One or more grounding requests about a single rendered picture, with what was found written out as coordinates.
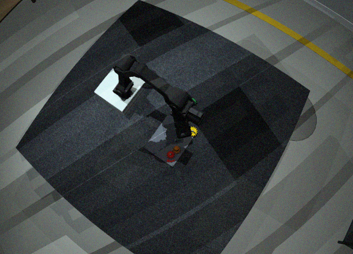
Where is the yellow gear with black stripe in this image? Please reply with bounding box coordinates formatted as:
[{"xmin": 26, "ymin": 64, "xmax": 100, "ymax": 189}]
[{"xmin": 191, "ymin": 126, "xmax": 198, "ymax": 137}]

